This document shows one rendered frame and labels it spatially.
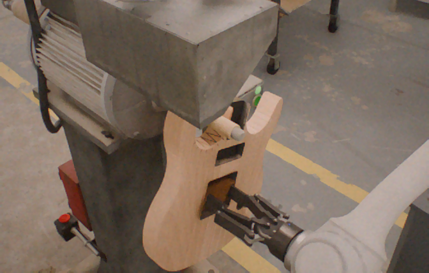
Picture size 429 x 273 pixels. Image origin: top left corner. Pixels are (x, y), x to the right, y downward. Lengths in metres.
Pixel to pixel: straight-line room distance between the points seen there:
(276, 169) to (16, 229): 1.41
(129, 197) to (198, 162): 0.50
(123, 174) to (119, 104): 0.38
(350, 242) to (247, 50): 0.32
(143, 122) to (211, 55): 0.42
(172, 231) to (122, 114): 0.26
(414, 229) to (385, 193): 0.94
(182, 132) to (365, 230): 0.35
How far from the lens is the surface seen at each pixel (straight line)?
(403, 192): 0.76
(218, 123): 0.89
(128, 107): 0.97
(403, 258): 1.80
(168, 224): 0.93
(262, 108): 1.05
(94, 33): 0.81
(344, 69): 3.60
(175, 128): 0.82
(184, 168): 0.87
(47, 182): 2.74
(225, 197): 1.04
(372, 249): 0.72
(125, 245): 1.49
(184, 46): 0.62
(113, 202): 1.34
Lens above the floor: 1.81
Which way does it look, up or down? 39 degrees down
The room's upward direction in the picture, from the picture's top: 1 degrees counter-clockwise
